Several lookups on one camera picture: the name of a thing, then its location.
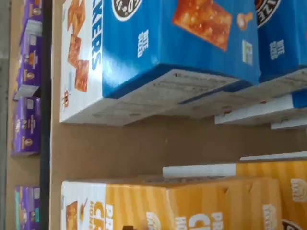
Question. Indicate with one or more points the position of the yellow white pretzel crackers box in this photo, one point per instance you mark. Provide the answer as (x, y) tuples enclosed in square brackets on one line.
[(134, 206), (295, 172)]

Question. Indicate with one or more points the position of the blue white pretzel crackers box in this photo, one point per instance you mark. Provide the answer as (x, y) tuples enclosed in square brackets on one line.
[(283, 48), (251, 112), (168, 48)]

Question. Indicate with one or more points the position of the purple teal snack box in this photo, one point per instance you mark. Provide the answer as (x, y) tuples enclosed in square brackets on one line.
[(28, 210)]

